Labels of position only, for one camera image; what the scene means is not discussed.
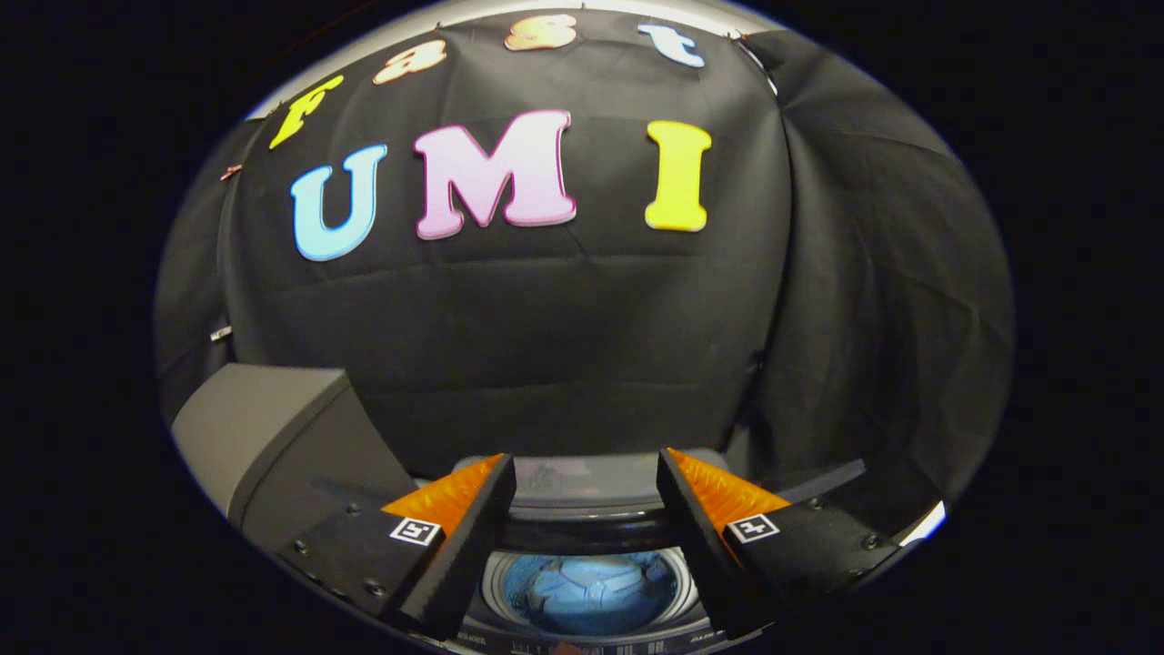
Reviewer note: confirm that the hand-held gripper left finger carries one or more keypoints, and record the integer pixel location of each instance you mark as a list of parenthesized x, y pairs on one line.
[(473, 546)]

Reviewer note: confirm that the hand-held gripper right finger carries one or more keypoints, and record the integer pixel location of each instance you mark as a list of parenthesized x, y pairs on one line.
[(700, 546)]

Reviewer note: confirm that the light blue polo shirt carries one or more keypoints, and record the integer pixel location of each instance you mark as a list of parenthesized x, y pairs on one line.
[(582, 591)]

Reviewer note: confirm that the grey washing machine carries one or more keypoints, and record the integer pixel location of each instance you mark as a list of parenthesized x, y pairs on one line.
[(582, 482)]

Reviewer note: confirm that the silver metal clip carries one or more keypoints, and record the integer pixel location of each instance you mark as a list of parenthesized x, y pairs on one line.
[(220, 333)]

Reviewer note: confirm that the copper metal clip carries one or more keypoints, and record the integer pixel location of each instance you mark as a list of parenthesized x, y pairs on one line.
[(231, 171)]

